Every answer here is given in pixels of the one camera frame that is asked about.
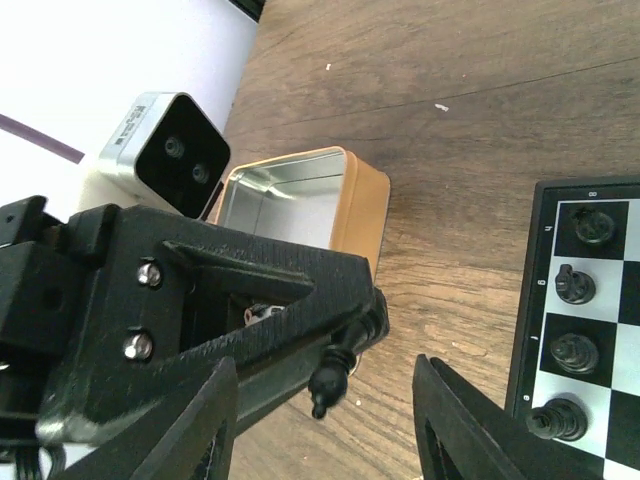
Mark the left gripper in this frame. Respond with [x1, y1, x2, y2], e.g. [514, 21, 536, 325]
[0, 195, 151, 446]

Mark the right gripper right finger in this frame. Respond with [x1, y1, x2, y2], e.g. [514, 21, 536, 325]
[412, 354, 590, 480]

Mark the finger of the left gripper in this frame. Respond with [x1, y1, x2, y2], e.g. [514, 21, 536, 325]
[99, 202, 376, 431]
[234, 344, 340, 437]

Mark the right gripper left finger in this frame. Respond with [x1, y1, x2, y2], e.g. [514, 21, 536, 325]
[59, 357, 238, 479]

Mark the black bishop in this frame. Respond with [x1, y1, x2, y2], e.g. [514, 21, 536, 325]
[550, 333, 600, 375]
[308, 287, 390, 420]

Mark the black king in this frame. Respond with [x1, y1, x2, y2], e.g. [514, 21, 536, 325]
[525, 398, 589, 442]

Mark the black knight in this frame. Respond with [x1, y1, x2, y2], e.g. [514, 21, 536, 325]
[554, 264, 596, 305]

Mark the black rook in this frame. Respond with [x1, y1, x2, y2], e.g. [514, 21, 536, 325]
[571, 207, 616, 247]

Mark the black white chessboard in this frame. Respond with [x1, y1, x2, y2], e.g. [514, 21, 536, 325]
[506, 176, 639, 479]

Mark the yellow metal tin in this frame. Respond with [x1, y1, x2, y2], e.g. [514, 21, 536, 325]
[215, 146, 391, 276]

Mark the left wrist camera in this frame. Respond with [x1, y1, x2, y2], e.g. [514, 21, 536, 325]
[95, 92, 231, 220]

